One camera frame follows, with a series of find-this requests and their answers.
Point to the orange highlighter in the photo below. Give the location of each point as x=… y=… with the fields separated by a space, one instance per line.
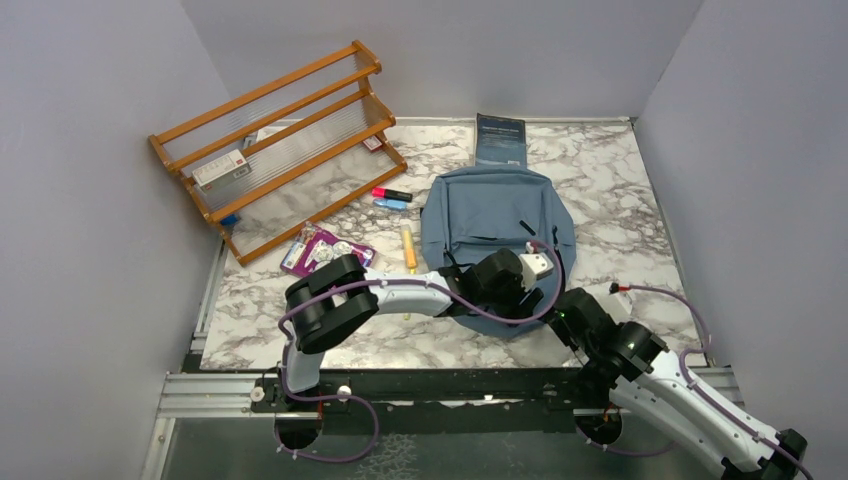
x=409 y=252

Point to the white box on shelf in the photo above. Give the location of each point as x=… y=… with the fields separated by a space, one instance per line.
x=222 y=171

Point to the pink black highlighter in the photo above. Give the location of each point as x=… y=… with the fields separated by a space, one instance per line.
x=390 y=194

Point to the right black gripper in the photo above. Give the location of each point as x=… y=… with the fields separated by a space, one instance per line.
x=560 y=328

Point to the blue backpack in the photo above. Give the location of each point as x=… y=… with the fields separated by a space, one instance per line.
x=472 y=212

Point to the small red white box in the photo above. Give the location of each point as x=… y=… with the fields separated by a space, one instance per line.
x=373 y=143

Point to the wooden shelf rack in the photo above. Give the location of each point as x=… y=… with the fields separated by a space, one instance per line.
x=302 y=136

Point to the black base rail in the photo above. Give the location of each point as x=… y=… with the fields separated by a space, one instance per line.
x=520 y=409

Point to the dark blue book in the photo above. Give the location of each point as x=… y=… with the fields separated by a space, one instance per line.
x=500 y=141

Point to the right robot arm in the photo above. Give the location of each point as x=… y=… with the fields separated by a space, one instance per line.
x=632 y=367

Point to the purple stationery package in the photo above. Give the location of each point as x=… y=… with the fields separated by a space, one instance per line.
x=314 y=247

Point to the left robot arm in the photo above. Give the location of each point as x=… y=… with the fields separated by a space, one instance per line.
x=326 y=307

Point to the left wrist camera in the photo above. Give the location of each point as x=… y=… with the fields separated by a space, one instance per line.
x=535 y=265

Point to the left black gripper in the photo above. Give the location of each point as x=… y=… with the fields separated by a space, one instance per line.
x=525 y=309

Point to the blue highlighter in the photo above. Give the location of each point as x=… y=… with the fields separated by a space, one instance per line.
x=390 y=204

